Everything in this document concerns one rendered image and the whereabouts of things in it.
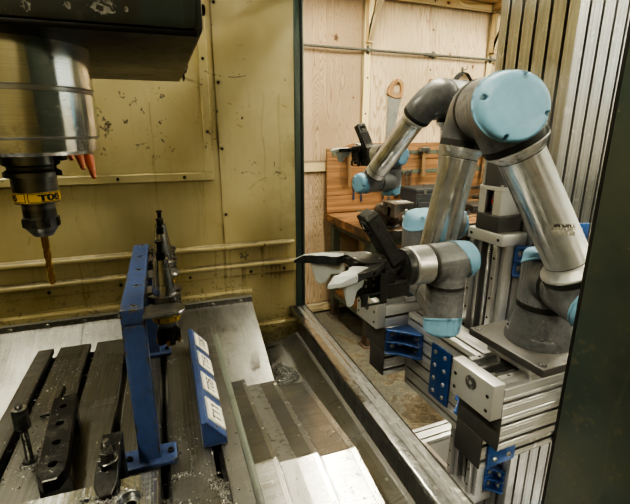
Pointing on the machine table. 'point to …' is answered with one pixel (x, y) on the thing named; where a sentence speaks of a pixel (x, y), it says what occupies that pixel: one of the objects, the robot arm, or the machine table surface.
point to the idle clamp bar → (61, 475)
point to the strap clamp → (107, 483)
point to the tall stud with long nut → (23, 431)
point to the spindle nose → (35, 97)
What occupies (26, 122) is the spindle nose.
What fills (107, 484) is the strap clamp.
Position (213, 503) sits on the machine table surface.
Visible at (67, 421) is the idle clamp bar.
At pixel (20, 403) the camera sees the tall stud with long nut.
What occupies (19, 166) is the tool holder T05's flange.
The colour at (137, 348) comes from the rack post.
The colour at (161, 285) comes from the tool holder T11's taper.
